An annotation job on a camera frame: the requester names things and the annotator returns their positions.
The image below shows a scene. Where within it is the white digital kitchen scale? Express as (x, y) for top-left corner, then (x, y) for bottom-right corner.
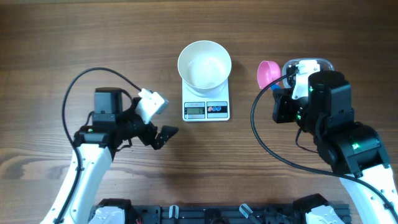
(182, 80), (230, 122)

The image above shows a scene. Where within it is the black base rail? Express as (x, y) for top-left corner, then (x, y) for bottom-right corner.
(90, 203), (352, 224)

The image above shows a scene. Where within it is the clear plastic bean container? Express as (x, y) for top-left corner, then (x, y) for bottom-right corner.
(281, 58), (335, 88)

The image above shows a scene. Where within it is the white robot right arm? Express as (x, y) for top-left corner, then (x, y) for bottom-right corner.
(272, 70), (397, 223)

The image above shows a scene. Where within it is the black left camera cable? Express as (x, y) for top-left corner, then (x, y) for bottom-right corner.
(54, 67), (142, 224)

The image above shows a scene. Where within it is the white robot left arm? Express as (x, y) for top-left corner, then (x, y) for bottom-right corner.
(43, 96), (178, 223)

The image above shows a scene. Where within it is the pile of black beans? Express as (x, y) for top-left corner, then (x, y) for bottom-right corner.
(286, 65), (299, 88)

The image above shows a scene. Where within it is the pink scoop with blue handle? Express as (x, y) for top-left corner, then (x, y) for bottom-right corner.
(257, 60), (282, 89)

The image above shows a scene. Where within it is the white bowl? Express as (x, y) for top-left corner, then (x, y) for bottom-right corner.
(177, 40), (232, 92)

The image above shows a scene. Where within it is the black right camera cable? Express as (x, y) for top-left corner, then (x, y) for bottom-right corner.
(250, 70), (398, 215)

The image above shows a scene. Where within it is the black camera cable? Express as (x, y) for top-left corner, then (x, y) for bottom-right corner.
(54, 67), (142, 224)
(250, 70), (398, 215)

